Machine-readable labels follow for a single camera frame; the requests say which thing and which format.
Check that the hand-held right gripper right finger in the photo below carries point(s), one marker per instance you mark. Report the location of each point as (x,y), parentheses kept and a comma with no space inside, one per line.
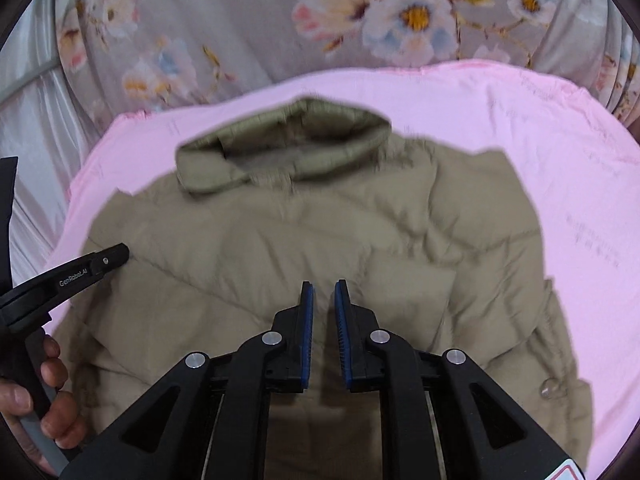
(341,332)

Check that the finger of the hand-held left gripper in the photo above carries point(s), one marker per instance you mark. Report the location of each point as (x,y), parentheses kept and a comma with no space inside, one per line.
(102,261)

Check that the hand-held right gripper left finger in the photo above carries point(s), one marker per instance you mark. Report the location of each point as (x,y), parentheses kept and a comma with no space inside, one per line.
(308,332)

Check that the khaki puffer jacket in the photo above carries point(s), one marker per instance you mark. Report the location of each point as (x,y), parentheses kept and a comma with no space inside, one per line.
(310,240)

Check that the white satin cloth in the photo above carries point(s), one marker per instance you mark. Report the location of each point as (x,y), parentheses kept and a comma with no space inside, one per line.
(35,160)

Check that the pink blanket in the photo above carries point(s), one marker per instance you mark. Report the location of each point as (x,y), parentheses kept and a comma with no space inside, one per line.
(525,125)

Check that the grey floral bed sheet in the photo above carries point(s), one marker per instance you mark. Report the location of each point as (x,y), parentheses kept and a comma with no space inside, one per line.
(250,20)

